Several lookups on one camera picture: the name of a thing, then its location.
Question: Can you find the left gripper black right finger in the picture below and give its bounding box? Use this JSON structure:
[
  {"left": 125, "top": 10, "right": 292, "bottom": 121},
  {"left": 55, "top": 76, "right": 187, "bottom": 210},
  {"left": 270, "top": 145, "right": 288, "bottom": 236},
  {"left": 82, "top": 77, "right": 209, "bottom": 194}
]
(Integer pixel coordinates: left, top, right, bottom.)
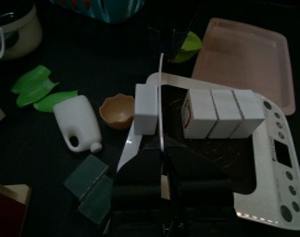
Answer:
[{"left": 163, "top": 138, "right": 241, "bottom": 237}]

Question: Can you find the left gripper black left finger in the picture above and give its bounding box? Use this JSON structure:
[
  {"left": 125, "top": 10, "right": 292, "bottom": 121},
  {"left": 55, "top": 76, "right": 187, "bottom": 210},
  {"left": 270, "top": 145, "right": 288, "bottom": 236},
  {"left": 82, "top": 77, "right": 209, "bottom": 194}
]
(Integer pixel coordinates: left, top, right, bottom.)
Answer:
[{"left": 107, "top": 147, "right": 163, "bottom": 237}]

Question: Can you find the white toy sushi roll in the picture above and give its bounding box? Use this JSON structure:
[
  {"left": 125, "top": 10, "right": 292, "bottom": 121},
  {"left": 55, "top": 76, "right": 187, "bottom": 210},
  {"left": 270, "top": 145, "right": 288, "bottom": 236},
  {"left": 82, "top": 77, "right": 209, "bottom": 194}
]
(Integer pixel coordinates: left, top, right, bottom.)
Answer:
[{"left": 181, "top": 88, "right": 266, "bottom": 140}]

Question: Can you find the dark green sponge piece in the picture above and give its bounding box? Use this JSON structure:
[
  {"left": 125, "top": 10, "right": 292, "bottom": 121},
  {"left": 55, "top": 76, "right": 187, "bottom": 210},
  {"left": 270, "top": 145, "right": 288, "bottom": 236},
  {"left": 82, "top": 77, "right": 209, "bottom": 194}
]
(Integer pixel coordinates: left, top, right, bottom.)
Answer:
[
  {"left": 62, "top": 154, "right": 110, "bottom": 200},
  {"left": 75, "top": 175, "right": 115, "bottom": 225}
]

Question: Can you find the white and black kitchen scale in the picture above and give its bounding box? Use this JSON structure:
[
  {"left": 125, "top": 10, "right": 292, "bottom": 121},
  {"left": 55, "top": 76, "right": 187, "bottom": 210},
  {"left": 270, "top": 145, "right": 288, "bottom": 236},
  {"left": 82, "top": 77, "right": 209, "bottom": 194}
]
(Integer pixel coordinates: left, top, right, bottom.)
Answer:
[{"left": 115, "top": 72, "right": 300, "bottom": 231}]

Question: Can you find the brown toy eggshell half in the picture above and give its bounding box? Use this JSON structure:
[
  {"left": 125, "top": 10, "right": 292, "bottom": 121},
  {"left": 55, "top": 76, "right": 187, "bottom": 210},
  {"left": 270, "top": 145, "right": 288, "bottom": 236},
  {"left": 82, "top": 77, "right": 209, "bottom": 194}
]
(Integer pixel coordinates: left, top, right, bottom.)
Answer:
[{"left": 98, "top": 93, "right": 137, "bottom": 131}]

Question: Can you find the white toy milk bottle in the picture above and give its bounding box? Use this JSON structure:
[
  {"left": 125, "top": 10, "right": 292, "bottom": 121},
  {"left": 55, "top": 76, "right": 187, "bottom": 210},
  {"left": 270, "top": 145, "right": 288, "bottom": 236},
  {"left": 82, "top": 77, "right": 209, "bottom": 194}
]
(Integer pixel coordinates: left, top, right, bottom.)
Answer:
[{"left": 52, "top": 94, "right": 105, "bottom": 154}]

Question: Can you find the bright green toy leaf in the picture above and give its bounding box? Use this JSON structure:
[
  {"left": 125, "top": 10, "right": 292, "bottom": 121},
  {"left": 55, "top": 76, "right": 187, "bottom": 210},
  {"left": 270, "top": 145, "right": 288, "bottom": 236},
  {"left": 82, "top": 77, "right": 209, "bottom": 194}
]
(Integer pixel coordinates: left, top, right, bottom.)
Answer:
[
  {"left": 10, "top": 64, "right": 59, "bottom": 108},
  {"left": 32, "top": 89, "right": 79, "bottom": 113}
]

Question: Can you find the pink plastic tray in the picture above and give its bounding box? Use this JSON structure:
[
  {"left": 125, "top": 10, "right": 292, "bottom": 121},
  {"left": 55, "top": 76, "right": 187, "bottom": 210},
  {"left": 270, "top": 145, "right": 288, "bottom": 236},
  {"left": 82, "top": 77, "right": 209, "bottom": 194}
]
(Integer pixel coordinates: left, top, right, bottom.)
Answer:
[{"left": 191, "top": 17, "right": 297, "bottom": 116}]

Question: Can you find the cream toy pot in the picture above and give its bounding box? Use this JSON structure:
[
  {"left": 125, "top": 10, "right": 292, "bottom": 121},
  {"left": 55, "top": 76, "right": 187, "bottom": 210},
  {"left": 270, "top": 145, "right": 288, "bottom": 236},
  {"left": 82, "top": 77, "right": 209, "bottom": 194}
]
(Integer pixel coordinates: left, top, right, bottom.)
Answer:
[{"left": 0, "top": 2, "right": 43, "bottom": 61}]

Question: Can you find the teal basket with orange rim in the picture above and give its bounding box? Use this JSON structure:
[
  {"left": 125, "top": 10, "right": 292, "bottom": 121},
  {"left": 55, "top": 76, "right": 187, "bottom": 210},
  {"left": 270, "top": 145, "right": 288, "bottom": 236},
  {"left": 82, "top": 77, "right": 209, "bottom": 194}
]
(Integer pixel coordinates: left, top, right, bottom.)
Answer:
[{"left": 47, "top": 0, "right": 146, "bottom": 24}]

